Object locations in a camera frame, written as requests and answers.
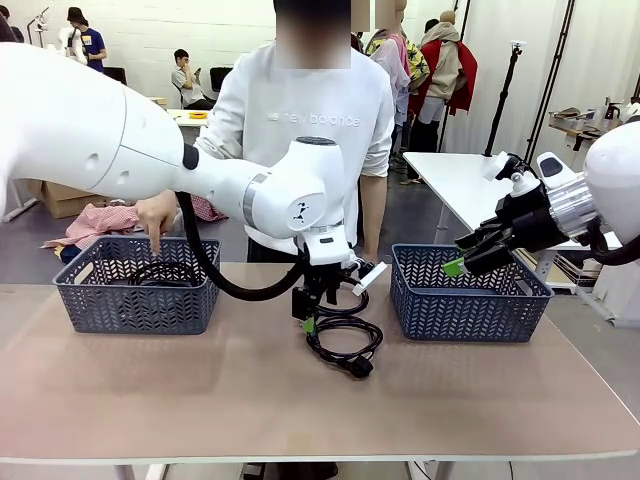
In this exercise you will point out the black tripod stand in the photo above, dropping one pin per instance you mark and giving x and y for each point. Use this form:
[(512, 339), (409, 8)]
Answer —
[(507, 90)]

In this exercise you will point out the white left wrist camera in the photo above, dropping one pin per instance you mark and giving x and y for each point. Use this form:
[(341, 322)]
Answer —
[(372, 277)]

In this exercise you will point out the mannequin in floral shirt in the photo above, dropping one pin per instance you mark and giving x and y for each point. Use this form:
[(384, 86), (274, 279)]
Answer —
[(395, 65)]

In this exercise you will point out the red checked cloth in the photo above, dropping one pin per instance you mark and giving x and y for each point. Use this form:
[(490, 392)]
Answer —
[(100, 220)]

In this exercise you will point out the small white background robot arm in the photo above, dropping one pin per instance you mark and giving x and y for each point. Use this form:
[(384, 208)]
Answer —
[(75, 42)]

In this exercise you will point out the closed cardboard box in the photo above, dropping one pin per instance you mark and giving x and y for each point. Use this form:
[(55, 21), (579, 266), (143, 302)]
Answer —
[(160, 102)]

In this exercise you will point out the blue-grey woven plastic basket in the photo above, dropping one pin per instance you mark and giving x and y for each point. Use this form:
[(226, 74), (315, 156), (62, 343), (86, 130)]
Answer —
[(465, 315), (135, 310)]

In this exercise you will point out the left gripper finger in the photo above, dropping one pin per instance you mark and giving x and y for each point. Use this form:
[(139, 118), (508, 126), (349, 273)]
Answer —
[(311, 326), (302, 305)]

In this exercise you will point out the black truss pole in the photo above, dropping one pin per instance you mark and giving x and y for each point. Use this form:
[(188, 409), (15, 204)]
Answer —
[(550, 80)]

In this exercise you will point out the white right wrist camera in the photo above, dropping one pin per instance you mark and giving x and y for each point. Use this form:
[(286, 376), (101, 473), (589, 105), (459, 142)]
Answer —
[(495, 167)]

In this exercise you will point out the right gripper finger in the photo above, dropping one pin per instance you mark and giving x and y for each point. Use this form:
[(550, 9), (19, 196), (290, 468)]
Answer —
[(482, 260), (485, 235)]

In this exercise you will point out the black kettle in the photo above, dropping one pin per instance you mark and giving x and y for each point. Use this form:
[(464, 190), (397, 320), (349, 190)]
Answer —
[(613, 109)]

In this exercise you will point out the white table leg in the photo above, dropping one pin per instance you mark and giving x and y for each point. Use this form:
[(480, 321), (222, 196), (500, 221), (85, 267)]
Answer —
[(425, 470), (140, 472)]

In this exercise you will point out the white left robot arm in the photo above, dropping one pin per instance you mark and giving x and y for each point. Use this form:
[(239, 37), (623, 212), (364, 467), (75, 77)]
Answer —
[(75, 125)]

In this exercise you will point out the person's left forearm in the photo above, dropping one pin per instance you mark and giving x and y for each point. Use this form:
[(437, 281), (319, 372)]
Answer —
[(374, 210)]

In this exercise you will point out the wooden shelf with items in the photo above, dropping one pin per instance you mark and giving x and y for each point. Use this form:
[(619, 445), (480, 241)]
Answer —
[(575, 122)]

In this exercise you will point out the person's right hand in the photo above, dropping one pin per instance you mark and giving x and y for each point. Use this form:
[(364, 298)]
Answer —
[(157, 212)]

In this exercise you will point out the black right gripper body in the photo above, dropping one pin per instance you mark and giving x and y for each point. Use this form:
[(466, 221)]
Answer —
[(530, 220)]

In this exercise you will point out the person's left hand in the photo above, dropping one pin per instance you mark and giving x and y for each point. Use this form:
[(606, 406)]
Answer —
[(371, 250)]

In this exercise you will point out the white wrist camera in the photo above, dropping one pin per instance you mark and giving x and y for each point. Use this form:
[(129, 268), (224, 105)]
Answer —
[(372, 277), (495, 167)]

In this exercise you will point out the open cardboard box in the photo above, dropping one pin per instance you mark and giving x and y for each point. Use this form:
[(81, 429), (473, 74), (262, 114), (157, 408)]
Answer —
[(65, 200)]

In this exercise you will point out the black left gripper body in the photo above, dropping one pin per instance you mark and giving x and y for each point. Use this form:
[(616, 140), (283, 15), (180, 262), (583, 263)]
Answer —
[(325, 277)]

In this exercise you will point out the yellow tape roll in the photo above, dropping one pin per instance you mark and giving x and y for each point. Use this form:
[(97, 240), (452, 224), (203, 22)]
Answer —
[(198, 115)]

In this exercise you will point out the seated person with phone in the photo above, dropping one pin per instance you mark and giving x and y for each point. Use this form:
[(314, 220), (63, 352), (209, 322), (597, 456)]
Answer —
[(186, 82)]

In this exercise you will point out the person in blue t-shirt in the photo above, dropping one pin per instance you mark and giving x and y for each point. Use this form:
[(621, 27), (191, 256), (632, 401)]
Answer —
[(92, 47)]

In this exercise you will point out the white background table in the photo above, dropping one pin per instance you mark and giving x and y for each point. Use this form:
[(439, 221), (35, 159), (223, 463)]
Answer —
[(192, 122)]

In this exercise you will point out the person in white sweatshirt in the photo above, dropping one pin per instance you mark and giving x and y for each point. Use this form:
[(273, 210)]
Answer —
[(300, 90)]

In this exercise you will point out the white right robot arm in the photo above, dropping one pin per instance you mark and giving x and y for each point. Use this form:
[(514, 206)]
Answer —
[(615, 165)]

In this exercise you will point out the mannequin in red beige jacket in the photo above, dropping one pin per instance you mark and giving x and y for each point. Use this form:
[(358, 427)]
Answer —
[(445, 65)]

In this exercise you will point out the black office chair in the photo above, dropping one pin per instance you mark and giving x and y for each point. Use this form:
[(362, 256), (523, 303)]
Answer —
[(220, 77), (116, 75)]

